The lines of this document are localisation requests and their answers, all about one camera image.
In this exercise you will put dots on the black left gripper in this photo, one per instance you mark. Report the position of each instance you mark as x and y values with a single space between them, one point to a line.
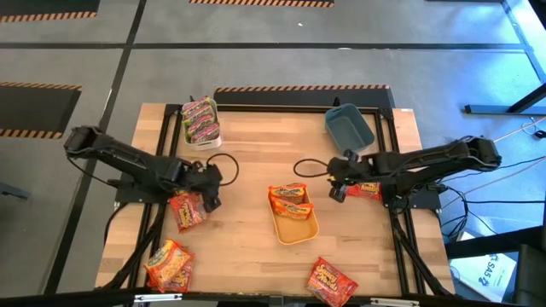
196 179

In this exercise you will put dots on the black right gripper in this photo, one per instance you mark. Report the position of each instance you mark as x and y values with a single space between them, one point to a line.
350 170

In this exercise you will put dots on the red Saucy Noods pack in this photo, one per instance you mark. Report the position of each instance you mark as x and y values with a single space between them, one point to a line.
330 281
364 190
184 279
185 213

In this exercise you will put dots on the yellow plastic bin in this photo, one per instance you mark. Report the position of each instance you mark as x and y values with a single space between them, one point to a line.
296 230

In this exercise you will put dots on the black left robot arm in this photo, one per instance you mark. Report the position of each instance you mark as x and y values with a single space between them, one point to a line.
123 158

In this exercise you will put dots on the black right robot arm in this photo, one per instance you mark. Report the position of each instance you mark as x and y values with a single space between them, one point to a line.
426 160

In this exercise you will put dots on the white plastic bin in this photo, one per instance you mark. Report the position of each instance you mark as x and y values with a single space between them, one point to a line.
205 146

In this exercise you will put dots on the teal plastic bin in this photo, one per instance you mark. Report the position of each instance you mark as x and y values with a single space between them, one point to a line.
347 128

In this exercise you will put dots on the black hazard-striped floor mat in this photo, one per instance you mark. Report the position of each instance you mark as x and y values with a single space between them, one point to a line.
42 5
34 111
256 2
298 98

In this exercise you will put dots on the black furniture beam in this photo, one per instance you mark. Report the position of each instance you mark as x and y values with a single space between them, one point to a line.
490 245

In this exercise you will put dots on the white printed box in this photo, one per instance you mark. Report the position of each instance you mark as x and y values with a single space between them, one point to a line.
486 273

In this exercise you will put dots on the dark grey furniture foot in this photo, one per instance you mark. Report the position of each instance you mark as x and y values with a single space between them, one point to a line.
13 191

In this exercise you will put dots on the dark furniture block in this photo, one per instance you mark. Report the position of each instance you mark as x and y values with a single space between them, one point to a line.
531 277

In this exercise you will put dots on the silver metal bracket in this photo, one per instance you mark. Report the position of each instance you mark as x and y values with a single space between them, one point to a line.
158 297
394 302

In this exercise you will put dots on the black metal desk frame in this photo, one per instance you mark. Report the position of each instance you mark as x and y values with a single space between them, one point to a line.
490 109

